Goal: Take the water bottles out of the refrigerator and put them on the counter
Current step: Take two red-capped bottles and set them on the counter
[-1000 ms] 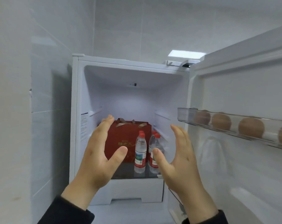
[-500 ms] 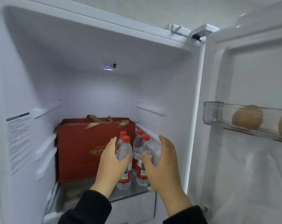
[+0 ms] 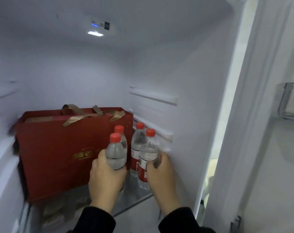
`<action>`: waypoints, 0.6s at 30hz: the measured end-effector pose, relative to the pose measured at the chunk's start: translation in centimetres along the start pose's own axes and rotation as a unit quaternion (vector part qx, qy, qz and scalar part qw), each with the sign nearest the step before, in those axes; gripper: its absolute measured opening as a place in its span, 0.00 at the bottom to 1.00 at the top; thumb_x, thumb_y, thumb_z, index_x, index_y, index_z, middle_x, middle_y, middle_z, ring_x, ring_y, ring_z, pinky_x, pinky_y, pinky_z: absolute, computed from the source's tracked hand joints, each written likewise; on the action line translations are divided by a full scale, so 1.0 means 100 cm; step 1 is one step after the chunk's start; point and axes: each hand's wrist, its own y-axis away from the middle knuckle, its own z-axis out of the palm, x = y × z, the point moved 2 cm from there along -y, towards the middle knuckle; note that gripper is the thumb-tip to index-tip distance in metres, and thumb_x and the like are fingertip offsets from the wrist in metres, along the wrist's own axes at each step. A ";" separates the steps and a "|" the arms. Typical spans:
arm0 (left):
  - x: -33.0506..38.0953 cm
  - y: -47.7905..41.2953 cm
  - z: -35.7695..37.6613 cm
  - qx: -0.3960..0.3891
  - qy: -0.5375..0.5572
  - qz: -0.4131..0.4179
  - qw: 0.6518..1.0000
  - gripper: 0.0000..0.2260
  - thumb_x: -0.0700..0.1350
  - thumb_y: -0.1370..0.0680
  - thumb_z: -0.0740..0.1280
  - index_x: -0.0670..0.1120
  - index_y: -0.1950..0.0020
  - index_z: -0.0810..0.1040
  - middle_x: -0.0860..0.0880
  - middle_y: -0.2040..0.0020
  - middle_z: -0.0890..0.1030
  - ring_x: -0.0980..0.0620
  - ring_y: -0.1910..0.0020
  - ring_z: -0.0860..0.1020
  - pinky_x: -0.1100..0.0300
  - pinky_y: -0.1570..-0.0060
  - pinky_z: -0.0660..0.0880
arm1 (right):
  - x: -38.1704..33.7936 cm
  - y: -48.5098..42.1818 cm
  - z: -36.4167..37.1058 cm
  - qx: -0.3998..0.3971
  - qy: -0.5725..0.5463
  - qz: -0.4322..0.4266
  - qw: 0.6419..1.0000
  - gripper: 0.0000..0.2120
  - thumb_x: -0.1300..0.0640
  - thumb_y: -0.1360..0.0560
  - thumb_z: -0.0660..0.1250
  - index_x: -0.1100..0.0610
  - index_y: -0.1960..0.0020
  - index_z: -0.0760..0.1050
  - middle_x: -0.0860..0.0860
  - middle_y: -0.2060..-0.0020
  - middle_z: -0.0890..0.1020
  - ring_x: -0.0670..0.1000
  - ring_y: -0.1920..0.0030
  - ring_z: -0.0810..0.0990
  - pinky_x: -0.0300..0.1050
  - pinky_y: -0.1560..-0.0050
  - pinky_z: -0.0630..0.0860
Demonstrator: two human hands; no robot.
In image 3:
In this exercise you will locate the person's left hand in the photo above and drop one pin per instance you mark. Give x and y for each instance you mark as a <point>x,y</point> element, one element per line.
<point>104,181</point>

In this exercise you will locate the person's right hand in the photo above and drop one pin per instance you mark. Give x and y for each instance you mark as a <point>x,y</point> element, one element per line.
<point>162,186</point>

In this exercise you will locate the person's right thumb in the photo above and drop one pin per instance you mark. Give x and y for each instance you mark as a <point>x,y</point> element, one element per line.
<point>150,169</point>

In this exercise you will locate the person's left thumb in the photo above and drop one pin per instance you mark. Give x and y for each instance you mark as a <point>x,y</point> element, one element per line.
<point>119,175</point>

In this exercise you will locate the red-capped clear water bottle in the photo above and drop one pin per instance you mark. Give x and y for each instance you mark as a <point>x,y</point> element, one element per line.
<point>120,133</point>
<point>148,152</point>
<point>115,152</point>
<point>136,148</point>

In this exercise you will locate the person's left forearm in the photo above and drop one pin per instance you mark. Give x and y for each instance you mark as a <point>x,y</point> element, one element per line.
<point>96,220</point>

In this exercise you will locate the person's right forearm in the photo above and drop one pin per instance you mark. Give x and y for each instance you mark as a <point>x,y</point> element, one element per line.
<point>181,222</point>

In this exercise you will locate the glass refrigerator shelf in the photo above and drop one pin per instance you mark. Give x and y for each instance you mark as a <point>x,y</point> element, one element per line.
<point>134,191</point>

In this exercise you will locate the red gift box gold ribbons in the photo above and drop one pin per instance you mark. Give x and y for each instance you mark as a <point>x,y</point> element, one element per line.
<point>59,152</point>

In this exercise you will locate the white refrigerator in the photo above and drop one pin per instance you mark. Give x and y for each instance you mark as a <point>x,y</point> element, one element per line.
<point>161,58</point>

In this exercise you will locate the white refrigerator door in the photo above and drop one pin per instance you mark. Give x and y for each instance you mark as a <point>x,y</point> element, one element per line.
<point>266,143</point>

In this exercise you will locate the refrigerator light control panel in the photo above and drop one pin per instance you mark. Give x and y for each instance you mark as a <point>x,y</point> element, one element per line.
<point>99,25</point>

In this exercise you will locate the clear door bin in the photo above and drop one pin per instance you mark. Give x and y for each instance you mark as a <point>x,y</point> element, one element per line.
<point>291,101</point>

